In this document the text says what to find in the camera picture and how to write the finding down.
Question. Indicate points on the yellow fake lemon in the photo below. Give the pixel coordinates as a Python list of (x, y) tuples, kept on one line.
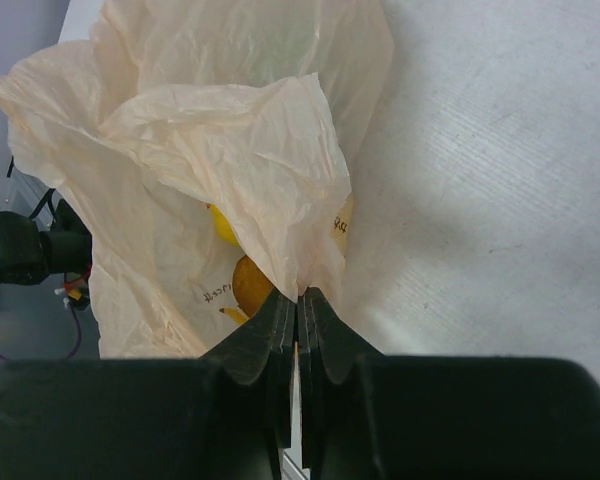
[(222, 226)]

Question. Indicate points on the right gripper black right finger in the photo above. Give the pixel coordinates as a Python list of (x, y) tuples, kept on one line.
[(368, 415)]

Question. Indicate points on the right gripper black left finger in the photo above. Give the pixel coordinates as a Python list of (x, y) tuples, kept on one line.
[(225, 415)]

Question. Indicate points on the brown fake fruit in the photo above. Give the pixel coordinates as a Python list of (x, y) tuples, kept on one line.
[(250, 286)]

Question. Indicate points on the translucent orange plastic bag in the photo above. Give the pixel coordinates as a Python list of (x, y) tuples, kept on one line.
[(257, 107)]

